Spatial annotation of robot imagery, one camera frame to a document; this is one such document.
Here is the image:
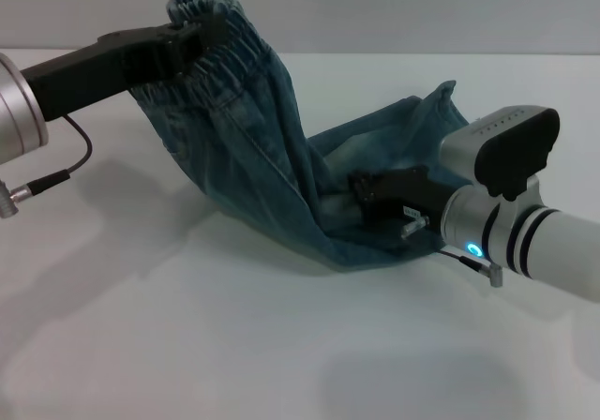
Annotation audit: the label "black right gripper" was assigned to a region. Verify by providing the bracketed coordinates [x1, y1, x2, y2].
[347, 164, 454, 244]

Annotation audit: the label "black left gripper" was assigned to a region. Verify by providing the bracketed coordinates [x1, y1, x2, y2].
[21, 13, 236, 122]

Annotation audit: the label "blue denim shorts with cartoon print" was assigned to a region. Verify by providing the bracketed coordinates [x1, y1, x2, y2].
[130, 0, 471, 268]

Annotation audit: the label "black cable with silver plug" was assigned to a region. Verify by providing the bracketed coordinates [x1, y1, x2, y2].
[438, 246, 506, 291]
[0, 112, 94, 222]

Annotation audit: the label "right wrist camera housing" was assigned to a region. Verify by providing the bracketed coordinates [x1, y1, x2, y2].
[439, 105, 562, 202]

